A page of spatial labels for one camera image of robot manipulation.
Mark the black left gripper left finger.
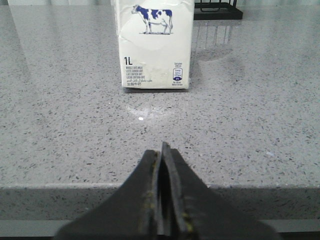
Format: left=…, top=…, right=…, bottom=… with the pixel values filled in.
left=54, top=150, right=160, bottom=240

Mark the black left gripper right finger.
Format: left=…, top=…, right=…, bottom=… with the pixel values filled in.
left=161, top=142, right=281, bottom=240

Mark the white milk carton with cow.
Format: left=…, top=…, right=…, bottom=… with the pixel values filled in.
left=111, top=0, right=195, bottom=90

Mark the black wire mug rack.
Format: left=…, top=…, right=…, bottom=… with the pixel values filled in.
left=193, top=0, right=243, bottom=21

